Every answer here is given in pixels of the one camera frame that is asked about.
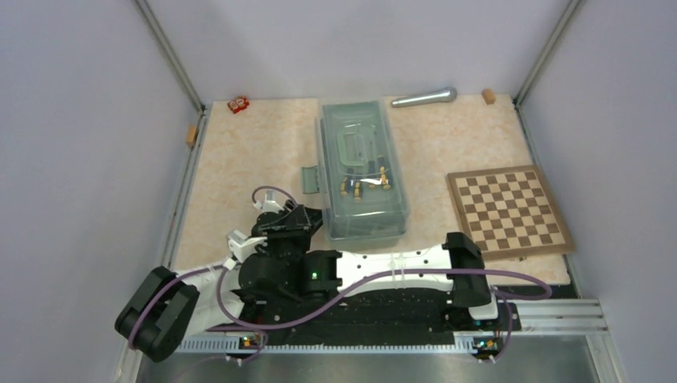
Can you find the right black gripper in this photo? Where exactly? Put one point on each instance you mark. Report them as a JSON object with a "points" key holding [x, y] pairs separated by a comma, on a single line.
{"points": [[276, 234]]}

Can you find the black yellow screwdriver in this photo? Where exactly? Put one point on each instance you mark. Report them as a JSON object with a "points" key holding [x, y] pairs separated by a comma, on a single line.
{"points": [[360, 176], [379, 173], [347, 183]]}

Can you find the green plastic toolbox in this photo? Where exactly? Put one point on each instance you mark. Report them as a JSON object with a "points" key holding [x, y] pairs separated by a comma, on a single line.
{"points": [[364, 199]]}

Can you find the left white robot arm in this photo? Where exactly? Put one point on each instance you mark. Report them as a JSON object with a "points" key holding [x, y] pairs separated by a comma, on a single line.
{"points": [[169, 306]]}

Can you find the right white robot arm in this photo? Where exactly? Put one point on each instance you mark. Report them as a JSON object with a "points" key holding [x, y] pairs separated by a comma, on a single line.
{"points": [[454, 267]]}

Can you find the wooden block left edge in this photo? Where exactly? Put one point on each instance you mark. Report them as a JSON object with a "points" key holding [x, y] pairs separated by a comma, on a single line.
{"points": [[191, 136]]}

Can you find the silver metal cylinder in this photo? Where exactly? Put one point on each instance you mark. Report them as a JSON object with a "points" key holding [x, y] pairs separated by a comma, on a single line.
{"points": [[445, 95]]}

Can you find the wooden chessboard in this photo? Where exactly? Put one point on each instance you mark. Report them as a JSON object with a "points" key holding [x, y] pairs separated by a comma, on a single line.
{"points": [[509, 213]]}

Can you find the wooden block back right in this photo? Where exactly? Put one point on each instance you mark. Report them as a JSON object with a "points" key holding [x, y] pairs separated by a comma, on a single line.
{"points": [[488, 96]]}

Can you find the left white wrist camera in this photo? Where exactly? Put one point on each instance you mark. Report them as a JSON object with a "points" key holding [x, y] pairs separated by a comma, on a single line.
{"points": [[270, 200]]}

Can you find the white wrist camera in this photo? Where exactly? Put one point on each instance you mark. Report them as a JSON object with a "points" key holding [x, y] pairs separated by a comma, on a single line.
{"points": [[241, 247], [270, 200]]}

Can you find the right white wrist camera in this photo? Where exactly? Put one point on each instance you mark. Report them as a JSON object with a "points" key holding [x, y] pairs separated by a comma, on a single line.
{"points": [[241, 247]]}

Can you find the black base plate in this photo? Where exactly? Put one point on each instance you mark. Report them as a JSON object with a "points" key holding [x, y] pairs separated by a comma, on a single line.
{"points": [[381, 318]]}

